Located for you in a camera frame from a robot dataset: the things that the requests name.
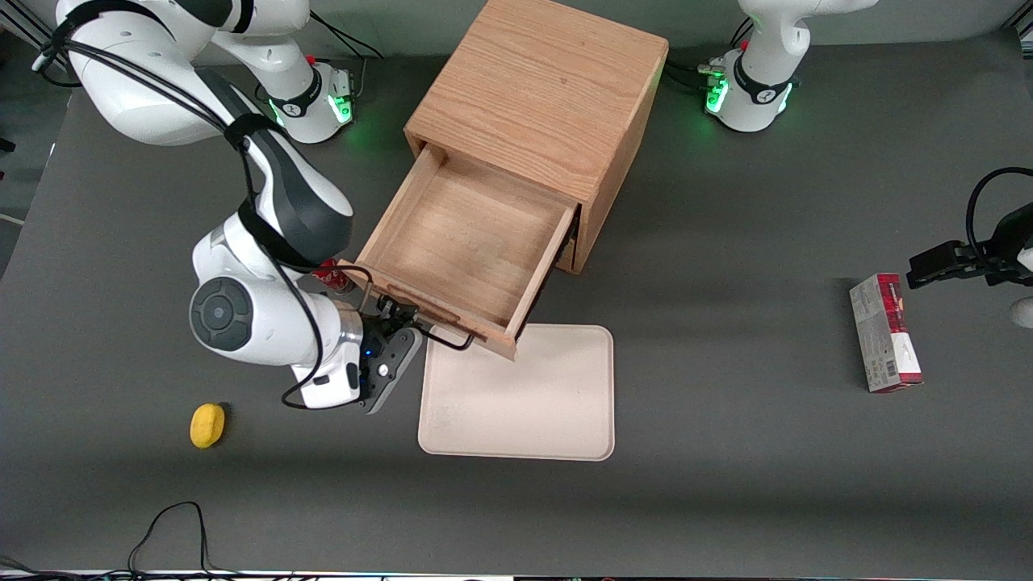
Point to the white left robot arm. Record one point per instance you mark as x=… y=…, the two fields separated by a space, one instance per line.
x=763 y=73

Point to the red soda bottle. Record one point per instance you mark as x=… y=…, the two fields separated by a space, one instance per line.
x=332 y=278

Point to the beige plastic tray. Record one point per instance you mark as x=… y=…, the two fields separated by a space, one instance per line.
x=524 y=403

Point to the yellow sponge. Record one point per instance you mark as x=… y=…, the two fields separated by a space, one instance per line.
x=207 y=425

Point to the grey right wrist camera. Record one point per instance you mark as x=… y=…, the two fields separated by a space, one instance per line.
x=395 y=367

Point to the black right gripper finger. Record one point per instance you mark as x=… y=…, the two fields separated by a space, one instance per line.
x=388 y=307
x=409 y=316

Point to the wooden drawer cabinet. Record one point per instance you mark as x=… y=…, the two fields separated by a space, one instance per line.
x=541 y=81

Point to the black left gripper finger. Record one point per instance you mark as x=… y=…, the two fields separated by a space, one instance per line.
x=936 y=255
x=940 y=276

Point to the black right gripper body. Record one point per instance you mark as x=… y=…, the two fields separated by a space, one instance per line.
x=376 y=327

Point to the red and grey carton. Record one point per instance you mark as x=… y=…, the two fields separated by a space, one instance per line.
x=884 y=339

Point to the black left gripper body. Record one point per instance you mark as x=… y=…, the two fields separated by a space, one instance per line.
x=1007 y=244

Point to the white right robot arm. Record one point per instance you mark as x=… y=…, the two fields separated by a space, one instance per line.
x=145 y=105

